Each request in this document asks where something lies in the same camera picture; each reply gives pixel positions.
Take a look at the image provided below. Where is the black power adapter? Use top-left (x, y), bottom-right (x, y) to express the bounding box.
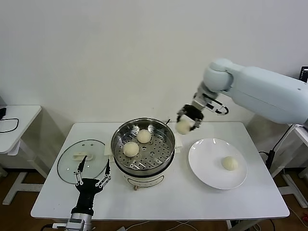
top-left (264, 149), bottom-right (275, 173)

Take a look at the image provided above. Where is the white side table with cable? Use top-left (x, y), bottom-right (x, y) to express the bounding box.
top-left (0, 105), bottom-right (49, 205)

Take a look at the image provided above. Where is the white steamed baozi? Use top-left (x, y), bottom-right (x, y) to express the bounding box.
top-left (175, 120), bottom-right (191, 135)
top-left (221, 156), bottom-right (239, 171)
top-left (136, 129), bottom-right (152, 144)
top-left (123, 141), bottom-right (140, 157)

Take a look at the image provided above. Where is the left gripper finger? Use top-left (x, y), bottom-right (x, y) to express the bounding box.
top-left (73, 155), bottom-right (88, 186)
top-left (95, 158), bottom-right (112, 188)

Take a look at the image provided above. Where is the stainless steel steamer pot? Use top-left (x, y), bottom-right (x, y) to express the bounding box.
top-left (110, 117), bottom-right (176, 171)

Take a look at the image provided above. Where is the thick white charger cable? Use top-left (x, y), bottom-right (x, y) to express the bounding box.
top-left (273, 124), bottom-right (295, 152)

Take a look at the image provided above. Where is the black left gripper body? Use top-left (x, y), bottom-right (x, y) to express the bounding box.
top-left (70, 178), bottom-right (102, 215)

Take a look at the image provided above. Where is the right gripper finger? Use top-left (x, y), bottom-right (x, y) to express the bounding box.
top-left (191, 117), bottom-right (202, 132)
top-left (177, 108), bottom-right (188, 124)

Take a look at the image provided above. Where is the round glass pot lid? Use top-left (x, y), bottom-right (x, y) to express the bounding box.
top-left (56, 139), bottom-right (109, 185)

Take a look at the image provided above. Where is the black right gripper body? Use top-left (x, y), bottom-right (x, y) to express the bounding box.
top-left (182, 103), bottom-right (205, 121)

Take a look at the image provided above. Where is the thin black looped cable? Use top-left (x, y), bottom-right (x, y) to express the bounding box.
top-left (0, 117), bottom-right (19, 133)

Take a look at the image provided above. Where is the white round plate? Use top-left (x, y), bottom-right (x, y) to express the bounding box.
top-left (188, 138), bottom-right (248, 190)

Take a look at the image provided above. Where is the open dark laptop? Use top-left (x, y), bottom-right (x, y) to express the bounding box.
top-left (300, 66), bottom-right (308, 85)

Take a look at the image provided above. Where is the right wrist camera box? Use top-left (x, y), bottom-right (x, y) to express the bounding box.
top-left (192, 95), bottom-right (229, 116)

